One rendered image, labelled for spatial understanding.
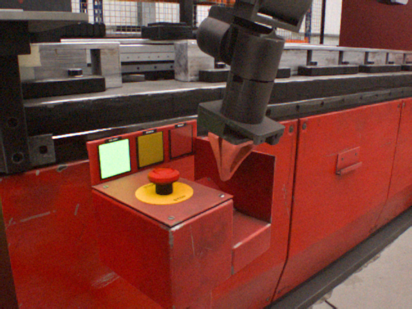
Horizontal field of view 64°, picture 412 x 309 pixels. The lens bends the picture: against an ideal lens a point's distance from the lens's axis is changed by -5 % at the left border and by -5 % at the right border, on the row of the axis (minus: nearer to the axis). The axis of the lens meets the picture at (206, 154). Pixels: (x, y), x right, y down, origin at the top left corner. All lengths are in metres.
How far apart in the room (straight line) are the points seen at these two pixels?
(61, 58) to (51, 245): 0.35
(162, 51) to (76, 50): 0.44
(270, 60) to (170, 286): 0.28
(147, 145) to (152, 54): 0.63
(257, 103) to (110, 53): 0.42
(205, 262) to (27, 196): 0.33
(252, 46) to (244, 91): 0.05
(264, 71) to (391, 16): 2.06
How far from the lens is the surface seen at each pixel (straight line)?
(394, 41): 2.42
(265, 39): 0.41
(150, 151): 0.52
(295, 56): 1.17
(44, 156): 0.62
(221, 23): 0.47
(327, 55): 1.32
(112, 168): 0.49
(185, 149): 0.57
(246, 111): 0.43
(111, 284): 0.78
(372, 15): 2.50
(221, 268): 0.46
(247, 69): 0.41
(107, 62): 0.77
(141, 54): 1.10
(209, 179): 0.57
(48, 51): 0.73
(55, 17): 0.47
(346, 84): 1.20
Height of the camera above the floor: 0.95
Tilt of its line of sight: 17 degrees down
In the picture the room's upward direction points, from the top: straight up
